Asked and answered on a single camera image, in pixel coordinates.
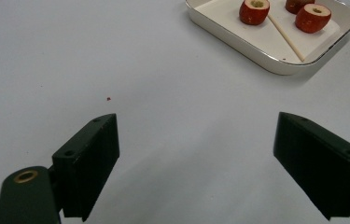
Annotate cored red hawthorn fruit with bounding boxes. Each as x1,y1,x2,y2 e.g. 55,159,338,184
294,3,332,35
238,0,271,26
285,0,316,15

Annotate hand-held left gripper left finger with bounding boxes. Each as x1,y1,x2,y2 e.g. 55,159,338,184
51,113,120,222

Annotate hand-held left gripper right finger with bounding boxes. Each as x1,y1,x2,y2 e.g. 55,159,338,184
273,111,350,221

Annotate wooden skewer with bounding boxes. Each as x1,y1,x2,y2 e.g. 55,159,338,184
267,13,306,63

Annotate white tray with metal rim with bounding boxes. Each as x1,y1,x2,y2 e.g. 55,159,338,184
185,0,350,76

